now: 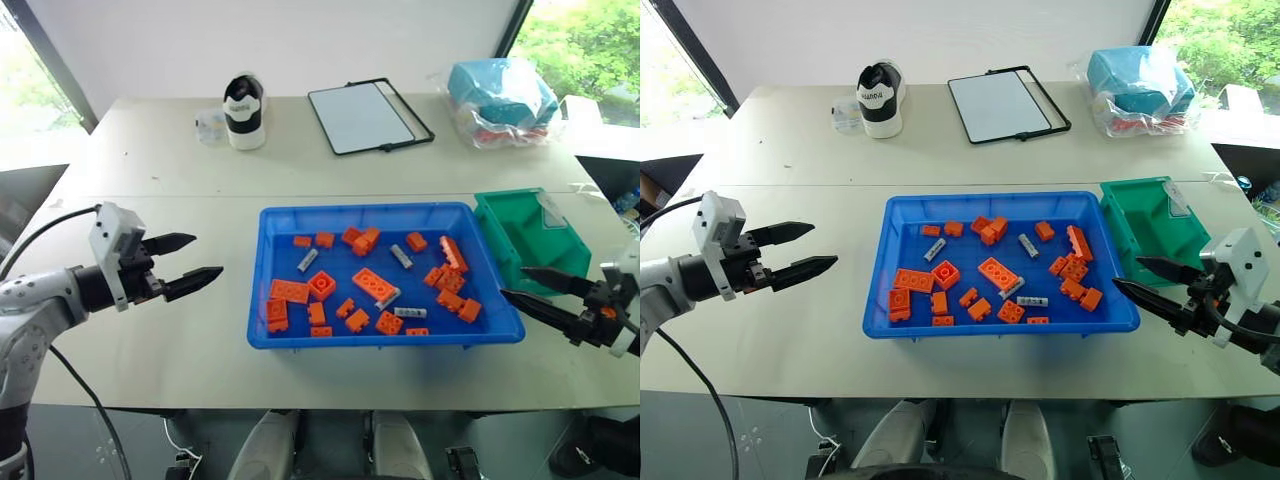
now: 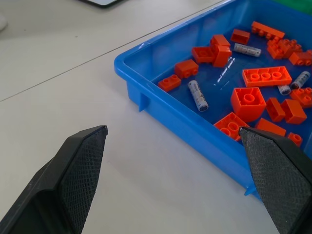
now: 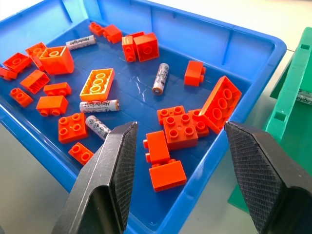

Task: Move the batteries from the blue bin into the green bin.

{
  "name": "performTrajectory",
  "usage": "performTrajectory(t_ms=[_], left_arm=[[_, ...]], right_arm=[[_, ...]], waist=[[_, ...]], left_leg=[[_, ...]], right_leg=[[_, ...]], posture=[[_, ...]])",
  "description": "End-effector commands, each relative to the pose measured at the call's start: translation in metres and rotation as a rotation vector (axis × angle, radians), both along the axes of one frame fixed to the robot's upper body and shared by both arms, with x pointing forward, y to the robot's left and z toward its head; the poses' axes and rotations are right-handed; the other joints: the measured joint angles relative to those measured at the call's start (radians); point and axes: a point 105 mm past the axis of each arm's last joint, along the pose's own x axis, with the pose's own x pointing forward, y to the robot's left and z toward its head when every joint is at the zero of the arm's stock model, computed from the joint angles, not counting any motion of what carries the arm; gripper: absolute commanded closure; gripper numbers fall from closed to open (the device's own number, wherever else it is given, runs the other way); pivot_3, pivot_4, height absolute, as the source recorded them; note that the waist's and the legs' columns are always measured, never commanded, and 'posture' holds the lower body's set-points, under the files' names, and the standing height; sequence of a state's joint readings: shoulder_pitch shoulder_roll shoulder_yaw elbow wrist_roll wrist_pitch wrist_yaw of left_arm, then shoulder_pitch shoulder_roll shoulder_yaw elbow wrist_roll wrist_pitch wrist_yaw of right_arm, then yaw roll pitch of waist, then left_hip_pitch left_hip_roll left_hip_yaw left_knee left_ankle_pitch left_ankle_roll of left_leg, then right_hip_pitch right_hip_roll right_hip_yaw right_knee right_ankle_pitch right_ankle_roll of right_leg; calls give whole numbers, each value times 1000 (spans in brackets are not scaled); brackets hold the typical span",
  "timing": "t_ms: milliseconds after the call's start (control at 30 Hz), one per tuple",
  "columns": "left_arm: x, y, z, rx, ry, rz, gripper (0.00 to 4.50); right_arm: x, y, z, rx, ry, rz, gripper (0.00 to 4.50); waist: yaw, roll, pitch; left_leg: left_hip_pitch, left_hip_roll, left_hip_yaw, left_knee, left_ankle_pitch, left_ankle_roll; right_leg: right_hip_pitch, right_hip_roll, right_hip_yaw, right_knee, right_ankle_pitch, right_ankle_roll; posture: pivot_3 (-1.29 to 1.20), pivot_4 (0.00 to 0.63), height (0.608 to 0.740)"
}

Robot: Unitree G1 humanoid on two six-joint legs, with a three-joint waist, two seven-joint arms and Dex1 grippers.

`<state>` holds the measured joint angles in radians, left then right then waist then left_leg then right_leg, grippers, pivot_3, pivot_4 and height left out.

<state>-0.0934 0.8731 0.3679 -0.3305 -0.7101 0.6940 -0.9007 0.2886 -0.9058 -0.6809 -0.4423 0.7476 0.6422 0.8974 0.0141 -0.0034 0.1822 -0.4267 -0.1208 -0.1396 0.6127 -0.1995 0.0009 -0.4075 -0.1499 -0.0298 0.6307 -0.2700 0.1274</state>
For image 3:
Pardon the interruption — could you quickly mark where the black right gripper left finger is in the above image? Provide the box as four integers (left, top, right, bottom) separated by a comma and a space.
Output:
51, 121, 139, 234

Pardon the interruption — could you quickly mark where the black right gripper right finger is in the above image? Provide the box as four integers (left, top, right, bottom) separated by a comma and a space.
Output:
224, 120, 312, 234

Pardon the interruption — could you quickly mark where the green plastic tray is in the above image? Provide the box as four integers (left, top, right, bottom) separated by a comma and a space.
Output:
227, 26, 312, 215

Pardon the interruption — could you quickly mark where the white AA battery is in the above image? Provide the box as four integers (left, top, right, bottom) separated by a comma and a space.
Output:
79, 99, 120, 114
295, 89, 312, 106
65, 35, 97, 51
152, 62, 170, 96
85, 115, 112, 141

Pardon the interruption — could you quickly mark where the orange curved slope brick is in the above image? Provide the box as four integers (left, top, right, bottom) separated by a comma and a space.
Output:
39, 45, 75, 75

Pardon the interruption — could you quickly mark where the blue plastic bin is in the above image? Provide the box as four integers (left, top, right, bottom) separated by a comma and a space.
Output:
0, 0, 287, 234

